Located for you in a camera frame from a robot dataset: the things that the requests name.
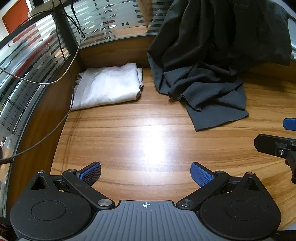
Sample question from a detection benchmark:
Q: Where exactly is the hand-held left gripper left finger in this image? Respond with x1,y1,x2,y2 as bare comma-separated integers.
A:
31,162,116,211

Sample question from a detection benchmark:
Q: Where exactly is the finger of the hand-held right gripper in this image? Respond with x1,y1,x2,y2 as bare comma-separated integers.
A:
283,117,296,130
254,134,296,184

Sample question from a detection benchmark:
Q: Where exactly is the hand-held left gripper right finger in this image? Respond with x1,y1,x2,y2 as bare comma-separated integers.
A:
176,162,264,211

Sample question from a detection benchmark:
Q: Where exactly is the white satin shirt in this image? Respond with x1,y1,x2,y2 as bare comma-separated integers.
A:
70,62,144,112

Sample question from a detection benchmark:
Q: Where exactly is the dark grey cloth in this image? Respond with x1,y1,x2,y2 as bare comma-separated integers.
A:
147,0,292,132

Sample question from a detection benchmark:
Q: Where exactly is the brown speckled board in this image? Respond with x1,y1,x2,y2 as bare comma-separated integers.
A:
136,0,153,28

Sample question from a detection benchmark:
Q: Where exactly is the orange door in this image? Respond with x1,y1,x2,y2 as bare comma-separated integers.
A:
2,0,31,34

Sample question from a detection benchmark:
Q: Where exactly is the grey cable with plug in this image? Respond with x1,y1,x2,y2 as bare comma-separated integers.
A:
0,67,78,166

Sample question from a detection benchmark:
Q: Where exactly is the thin grey cable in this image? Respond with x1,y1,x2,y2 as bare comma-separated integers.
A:
0,0,82,85

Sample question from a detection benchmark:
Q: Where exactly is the black partition post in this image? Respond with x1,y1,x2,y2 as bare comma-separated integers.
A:
54,5,86,72

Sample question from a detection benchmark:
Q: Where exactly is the thin black cable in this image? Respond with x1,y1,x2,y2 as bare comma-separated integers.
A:
52,0,85,38

